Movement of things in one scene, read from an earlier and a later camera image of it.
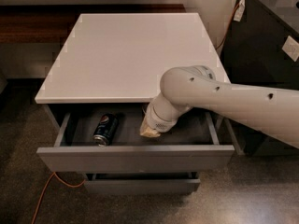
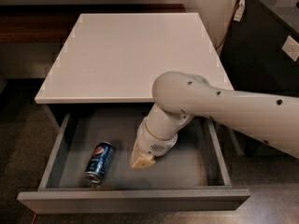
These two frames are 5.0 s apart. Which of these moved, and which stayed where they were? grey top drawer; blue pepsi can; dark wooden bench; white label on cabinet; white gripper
Moved: white gripper; blue pepsi can; grey top drawer
Stayed: white label on cabinet; dark wooden bench
